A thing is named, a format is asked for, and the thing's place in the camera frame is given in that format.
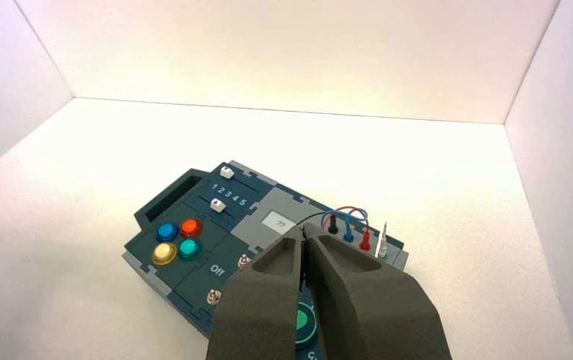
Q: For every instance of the black banana plug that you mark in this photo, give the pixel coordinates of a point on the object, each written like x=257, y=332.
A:
x=332, y=225

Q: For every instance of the white metal-tipped probe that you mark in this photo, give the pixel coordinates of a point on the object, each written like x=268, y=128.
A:
x=382, y=244

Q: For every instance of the large green round button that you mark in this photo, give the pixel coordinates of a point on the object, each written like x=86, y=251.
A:
x=305, y=322

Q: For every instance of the orange round push button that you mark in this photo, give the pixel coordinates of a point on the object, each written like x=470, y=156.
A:
x=191, y=227

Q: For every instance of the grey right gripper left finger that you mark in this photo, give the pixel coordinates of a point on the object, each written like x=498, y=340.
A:
x=261, y=308

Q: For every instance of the small white display window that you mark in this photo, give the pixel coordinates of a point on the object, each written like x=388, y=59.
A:
x=280, y=223

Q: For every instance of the red banana plug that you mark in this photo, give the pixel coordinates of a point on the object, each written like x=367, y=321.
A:
x=365, y=242

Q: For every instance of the blue banana plug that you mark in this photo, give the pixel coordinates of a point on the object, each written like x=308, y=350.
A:
x=348, y=234

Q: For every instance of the teal round push button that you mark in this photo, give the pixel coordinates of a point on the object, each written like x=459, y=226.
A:
x=189, y=248

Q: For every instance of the blue round push button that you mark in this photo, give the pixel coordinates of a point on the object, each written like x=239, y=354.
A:
x=167, y=232

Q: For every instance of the yellow round push button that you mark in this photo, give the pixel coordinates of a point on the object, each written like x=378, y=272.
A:
x=164, y=253

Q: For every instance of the white slider knob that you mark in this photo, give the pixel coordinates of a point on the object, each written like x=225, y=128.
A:
x=217, y=205
x=226, y=172

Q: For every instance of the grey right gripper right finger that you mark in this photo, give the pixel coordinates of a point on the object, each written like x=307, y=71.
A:
x=381, y=318

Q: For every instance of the teal and grey control box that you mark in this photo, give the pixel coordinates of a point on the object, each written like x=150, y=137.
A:
x=246, y=229

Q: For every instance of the metal toggle switch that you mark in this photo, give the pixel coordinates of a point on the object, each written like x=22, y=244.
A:
x=243, y=261
x=213, y=297

